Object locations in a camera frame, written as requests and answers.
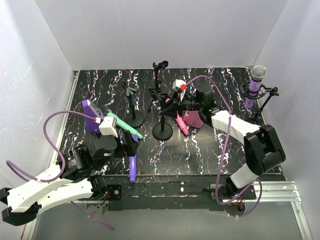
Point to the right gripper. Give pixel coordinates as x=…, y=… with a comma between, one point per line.
x=176, y=106

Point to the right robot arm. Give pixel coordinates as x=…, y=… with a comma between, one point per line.
x=262, y=147

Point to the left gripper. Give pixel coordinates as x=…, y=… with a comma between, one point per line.
x=127, y=143

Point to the shock mount tripod stand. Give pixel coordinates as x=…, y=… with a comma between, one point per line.
x=271, y=91

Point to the black tripod mic stand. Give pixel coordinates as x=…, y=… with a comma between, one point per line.
x=157, y=83

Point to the round base stand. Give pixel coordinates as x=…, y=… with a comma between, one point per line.
x=161, y=131
x=135, y=119

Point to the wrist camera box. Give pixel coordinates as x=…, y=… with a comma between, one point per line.
x=180, y=87
x=108, y=126

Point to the pink metronome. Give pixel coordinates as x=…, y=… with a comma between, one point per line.
x=192, y=118

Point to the glitter purple microphone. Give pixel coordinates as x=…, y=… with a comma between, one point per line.
x=258, y=72

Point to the purple plastic microphone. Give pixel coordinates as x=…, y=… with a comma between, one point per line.
x=132, y=168

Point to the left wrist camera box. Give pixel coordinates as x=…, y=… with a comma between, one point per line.
x=108, y=126

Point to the pink microphone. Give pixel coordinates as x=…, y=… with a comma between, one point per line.
x=180, y=122

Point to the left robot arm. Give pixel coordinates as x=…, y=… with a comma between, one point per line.
x=26, y=202

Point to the teal green microphone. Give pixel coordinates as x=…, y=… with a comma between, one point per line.
x=122, y=124

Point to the round base stand front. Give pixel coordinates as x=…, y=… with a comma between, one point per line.
x=161, y=131

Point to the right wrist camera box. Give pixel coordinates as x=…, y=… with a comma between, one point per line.
x=180, y=87

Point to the purple metronome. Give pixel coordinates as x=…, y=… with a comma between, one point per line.
x=91, y=109

